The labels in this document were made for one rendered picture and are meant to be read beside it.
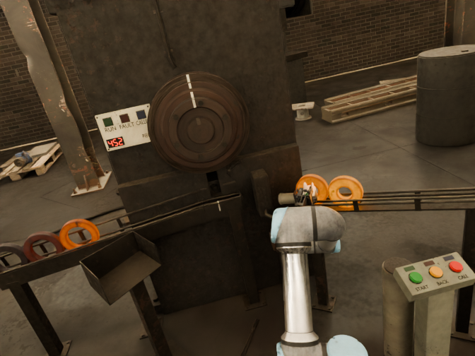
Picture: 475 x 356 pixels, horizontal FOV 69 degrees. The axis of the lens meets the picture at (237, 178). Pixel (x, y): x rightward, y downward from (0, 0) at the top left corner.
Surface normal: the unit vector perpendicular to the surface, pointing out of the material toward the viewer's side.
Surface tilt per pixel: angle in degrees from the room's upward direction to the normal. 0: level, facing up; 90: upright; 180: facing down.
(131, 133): 90
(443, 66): 90
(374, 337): 0
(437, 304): 90
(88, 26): 90
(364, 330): 0
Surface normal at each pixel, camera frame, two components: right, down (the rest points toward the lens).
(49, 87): 0.14, 0.39
